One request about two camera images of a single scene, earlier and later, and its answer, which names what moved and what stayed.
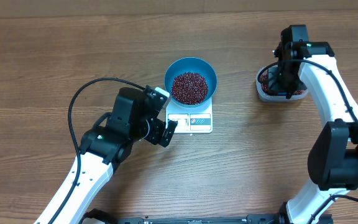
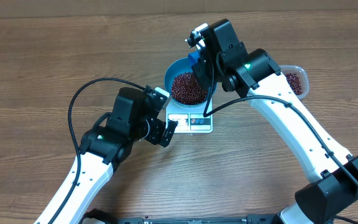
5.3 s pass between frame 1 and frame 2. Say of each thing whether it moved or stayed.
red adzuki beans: stayed
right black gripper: moved
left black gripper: stayed
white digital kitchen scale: stayed
